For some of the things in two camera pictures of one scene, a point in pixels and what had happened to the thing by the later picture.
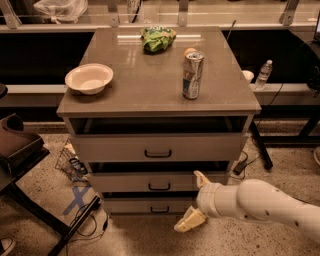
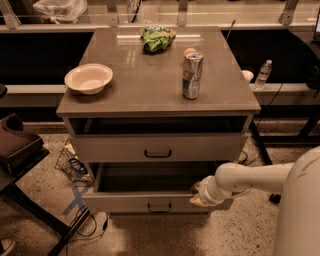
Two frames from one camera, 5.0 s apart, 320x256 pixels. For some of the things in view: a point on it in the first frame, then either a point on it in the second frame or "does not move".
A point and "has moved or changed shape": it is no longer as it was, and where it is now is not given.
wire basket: [70, 164] does not move
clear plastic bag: [61, 10] does not move
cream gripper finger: [192, 218] to [198, 200]
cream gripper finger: [201, 179] to [196, 187]
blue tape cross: [78, 198] does not move
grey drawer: [155, 181] has moved or changed shape
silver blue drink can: [192, 74] does not move
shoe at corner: [6, 244] does not move
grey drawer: [159, 147] does not move
